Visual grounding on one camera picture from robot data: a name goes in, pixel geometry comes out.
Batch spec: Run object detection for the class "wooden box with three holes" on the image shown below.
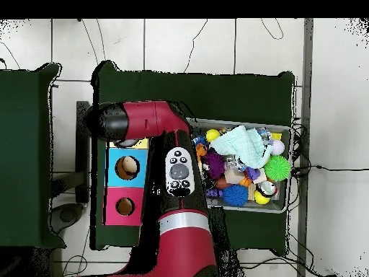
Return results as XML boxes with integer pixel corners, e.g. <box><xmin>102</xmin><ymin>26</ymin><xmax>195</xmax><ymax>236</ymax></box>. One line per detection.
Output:
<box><xmin>102</xmin><ymin>137</ymin><xmax>150</xmax><ymax>227</ymax></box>

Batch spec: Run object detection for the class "shallow mesh bin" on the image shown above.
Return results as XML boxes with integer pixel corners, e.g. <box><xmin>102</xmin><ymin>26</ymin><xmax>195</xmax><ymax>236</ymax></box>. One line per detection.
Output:
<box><xmin>186</xmin><ymin>117</ymin><xmax>293</xmax><ymax>214</ymax></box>

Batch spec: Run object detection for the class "blue furry toy with eyes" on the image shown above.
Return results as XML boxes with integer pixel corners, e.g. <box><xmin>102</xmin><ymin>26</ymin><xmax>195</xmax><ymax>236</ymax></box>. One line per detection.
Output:
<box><xmin>192</xmin><ymin>134</ymin><xmax>208</xmax><ymax>147</ymax></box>

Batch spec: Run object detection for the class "purple spiky rubber ball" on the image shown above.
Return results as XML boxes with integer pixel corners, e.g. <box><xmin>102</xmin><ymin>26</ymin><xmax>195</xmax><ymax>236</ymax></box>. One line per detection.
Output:
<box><xmin>203</xmin><ymin>149</ymin><xmax>226</xmax><ymax>180</ymax></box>

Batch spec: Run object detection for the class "smooth yellow ball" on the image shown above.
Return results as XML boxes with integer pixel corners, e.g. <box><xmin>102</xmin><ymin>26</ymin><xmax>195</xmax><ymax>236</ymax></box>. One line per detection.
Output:
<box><xmin>205</xmin><ymin>128</ymin><xmax>221</xmax><ymax>144</ymax></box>

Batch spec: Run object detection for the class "mint green cloth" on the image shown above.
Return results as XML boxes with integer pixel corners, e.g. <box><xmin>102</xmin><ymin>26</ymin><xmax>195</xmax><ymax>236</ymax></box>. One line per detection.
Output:
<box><xmin>209</xmin><ymin>125</ymin><xmax>273</xmax><ymax>170</ymax></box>

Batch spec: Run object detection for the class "blue spiky rubber ball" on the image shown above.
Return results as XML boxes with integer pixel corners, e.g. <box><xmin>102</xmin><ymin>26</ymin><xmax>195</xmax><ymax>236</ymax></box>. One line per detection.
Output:
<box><xmin>222</xmin><ymin>184</ymin><xmax>249</xmax><ymax>207</ymax></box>

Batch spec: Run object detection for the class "dark green table cloth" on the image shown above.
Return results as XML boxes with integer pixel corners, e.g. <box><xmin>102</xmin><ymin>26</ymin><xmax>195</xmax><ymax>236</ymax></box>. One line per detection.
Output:
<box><xmin>0</xmin><ymin>63</ymin><xmax>67</xmax><ymax>249</ymax></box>
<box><xmin>90</xmin><ymin>60</ymin><xmax>296</xmax><ymax>258</ymax></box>

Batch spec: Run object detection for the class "crushed silver drink can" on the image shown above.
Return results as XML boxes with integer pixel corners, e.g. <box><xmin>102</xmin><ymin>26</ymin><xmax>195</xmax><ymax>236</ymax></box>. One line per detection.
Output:
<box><xmin>254</xmin><ymin>180</ymin><xmax>278</xmax><ymax>199</ymax></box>

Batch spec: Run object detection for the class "green spiky rubber ball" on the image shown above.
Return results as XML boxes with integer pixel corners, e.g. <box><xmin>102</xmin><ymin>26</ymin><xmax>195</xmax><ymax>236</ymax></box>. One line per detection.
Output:
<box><xmin>263</xmin><ymin>154</ymin><xmax>291</xmax><ymax>183</ymax></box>

